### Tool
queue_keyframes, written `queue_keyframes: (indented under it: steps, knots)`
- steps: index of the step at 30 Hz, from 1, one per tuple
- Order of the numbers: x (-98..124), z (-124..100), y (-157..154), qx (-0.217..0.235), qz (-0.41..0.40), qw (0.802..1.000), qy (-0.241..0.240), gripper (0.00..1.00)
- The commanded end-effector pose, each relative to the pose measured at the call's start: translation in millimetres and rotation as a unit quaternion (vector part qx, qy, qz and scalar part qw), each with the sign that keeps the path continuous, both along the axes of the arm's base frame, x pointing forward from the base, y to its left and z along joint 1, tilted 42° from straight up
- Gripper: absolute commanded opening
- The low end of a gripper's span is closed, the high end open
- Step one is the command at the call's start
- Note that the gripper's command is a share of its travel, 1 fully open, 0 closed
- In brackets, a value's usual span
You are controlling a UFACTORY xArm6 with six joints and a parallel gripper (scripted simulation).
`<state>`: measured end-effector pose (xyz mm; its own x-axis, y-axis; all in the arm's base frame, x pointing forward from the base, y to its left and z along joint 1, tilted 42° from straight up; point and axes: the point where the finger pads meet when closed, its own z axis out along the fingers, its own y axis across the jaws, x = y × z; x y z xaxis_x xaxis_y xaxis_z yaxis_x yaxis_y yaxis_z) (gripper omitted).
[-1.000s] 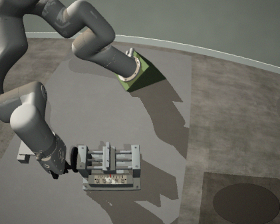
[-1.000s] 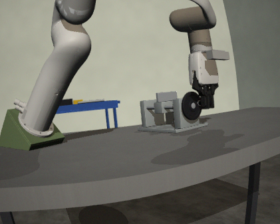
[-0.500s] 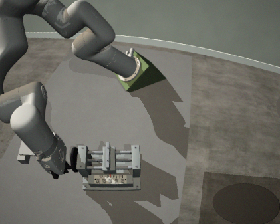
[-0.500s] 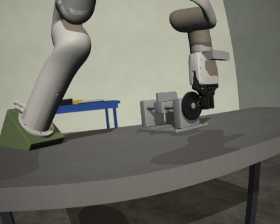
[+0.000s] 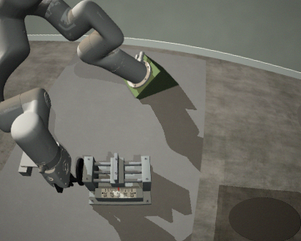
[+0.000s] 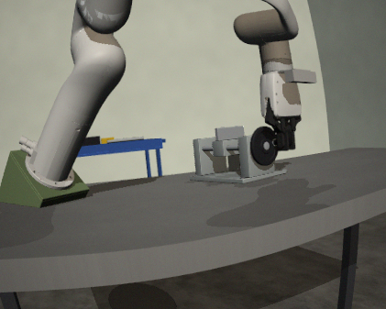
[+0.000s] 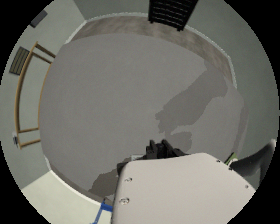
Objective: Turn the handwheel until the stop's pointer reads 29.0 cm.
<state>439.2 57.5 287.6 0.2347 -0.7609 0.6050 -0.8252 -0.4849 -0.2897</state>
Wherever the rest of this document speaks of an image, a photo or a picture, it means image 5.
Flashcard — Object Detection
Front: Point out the grey clamp slide with handwheel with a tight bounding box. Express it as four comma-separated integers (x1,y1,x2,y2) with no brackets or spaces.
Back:
70,153,152,205

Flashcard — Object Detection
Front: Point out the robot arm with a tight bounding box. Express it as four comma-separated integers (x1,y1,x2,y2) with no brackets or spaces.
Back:
0,0,152,176

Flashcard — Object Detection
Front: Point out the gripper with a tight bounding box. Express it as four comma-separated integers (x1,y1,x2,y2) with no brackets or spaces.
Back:
42,142,74,193

